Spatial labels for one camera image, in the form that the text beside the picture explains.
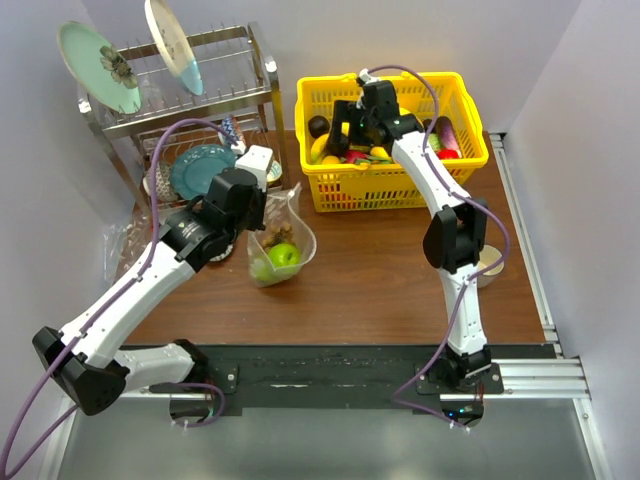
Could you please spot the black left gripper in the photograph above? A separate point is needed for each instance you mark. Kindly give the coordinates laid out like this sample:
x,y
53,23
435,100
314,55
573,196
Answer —
x,y
257,223

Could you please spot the cream ceramic mug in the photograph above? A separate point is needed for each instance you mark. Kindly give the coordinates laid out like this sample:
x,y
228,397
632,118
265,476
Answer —
x,y
491,263

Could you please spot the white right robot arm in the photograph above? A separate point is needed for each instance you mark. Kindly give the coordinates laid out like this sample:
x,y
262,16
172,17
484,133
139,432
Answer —
x,y
455,236

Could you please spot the dark mangosteen back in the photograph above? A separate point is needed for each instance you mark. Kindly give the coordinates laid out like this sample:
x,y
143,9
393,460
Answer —
x,y
318,126

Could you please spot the blue zigzag bowl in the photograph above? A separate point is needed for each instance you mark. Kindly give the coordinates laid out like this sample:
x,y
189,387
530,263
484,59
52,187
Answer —
x,y
232,136

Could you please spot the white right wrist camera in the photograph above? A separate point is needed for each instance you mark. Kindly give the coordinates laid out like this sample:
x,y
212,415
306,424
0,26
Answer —
x,y
366,77

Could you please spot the clear polka dot zip bag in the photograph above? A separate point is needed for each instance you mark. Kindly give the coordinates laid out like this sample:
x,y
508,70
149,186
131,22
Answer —
x,y
284,206

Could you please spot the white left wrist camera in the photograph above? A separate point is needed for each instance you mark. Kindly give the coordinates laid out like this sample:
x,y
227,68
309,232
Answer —
x,y
257,160

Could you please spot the yellow teal patterned bowl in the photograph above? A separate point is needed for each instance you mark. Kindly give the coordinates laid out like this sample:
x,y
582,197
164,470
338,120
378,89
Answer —
x,y
275,173

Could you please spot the dark mangosteen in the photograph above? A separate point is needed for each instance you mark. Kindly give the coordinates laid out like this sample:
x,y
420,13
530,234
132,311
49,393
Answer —
x,y
318,126
337,146

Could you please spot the floral patterned ceramic bowl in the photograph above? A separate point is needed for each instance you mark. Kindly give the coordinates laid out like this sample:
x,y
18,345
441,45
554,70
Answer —
x,y
224,255

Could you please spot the purple eggplant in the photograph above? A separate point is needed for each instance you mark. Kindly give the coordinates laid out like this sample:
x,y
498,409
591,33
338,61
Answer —
x,y
446,133

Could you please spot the spare clear plastic bags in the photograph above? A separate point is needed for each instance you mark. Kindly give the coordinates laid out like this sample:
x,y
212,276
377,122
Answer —
x,y
123,243

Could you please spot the teal scalloped plate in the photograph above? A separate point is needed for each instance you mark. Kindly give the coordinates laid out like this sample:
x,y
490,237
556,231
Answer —
x,y
192,172

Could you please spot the yellow lemon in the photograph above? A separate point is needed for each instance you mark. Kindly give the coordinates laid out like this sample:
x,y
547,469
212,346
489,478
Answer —
x,y
331,160

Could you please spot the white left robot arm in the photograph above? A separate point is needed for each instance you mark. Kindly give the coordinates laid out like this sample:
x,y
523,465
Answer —
x,y
85,357

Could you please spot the green apple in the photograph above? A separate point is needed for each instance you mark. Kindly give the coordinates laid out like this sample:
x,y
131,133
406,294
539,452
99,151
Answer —
x,y
284,255
260,270

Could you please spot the cream and blue plate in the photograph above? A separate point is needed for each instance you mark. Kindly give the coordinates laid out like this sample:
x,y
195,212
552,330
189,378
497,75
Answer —
x,y
173,46

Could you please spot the metal dish rack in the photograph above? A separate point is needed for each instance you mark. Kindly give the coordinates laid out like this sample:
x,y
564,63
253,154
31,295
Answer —
x,y
240,77

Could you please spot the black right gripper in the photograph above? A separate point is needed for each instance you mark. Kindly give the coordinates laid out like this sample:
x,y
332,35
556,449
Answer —
x,y
348,111

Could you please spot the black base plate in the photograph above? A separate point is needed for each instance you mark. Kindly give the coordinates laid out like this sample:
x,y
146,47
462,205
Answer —
x,y
346,377

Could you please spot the grey patterned bowl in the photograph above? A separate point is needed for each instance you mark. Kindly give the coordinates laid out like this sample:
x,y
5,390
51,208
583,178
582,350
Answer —
x,y
164,191

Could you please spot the brown longan bunch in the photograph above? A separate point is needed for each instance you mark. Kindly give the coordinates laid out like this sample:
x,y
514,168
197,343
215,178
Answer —
x,y
279,235

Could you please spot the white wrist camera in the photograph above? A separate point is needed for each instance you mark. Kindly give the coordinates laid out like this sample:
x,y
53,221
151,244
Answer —
x,y
257,160
366,77

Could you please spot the mint green flower plate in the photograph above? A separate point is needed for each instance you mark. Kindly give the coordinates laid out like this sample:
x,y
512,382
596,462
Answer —
x,y
99,67

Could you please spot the dark mangosteen front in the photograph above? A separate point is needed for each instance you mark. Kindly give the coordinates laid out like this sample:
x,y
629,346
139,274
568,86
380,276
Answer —
x,y
337,146

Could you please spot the green cabbage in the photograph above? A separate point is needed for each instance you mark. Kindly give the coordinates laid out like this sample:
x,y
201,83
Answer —
x,y
434,142

